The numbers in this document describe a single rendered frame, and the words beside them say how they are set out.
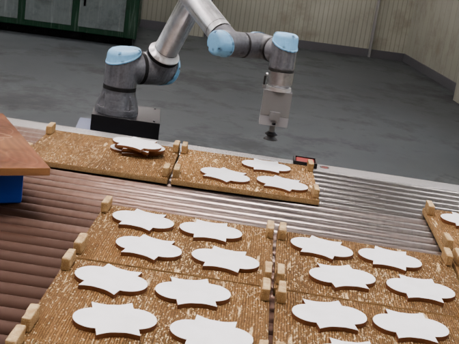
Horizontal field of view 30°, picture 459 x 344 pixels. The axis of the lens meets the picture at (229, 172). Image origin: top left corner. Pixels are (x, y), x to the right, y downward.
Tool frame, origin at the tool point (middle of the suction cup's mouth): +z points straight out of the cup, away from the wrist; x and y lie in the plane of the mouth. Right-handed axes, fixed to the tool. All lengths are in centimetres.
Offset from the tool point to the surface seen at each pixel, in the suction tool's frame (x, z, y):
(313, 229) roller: -45.3, 11.0, 12.1
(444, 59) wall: 910, 70, 257
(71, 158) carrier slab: -20, 9, -55
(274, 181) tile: -16.1, 8.2, 2.2
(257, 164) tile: -0.2, 8.2, -2.8
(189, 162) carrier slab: -6.5, 9.0, -22.8
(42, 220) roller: -67, 11, -51
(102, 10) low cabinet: 828, 61, -193
